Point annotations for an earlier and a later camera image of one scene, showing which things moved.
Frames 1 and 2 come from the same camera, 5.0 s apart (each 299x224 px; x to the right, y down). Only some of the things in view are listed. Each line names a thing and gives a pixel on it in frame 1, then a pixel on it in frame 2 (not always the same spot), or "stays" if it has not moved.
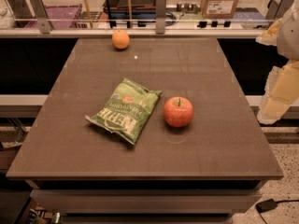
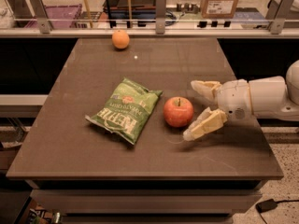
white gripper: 290,35 -> 234,98
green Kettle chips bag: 127,111 stays
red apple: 177,111 stays
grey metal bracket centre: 161,3 stays
